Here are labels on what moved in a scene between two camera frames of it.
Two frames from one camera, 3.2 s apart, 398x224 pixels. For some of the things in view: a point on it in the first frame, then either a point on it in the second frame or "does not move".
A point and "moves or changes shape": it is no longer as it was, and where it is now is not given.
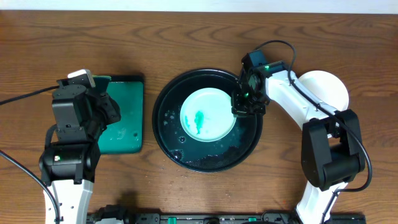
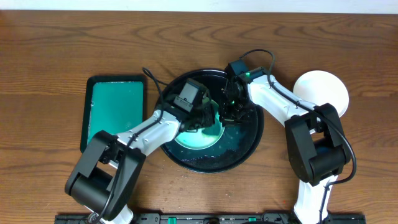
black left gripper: (106, 106) -> (204, 115)
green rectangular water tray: (124, 136) does not move
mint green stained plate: (206, 115) moves or changes shape
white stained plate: (327, 88) does not move
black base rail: (273, 217) does not move
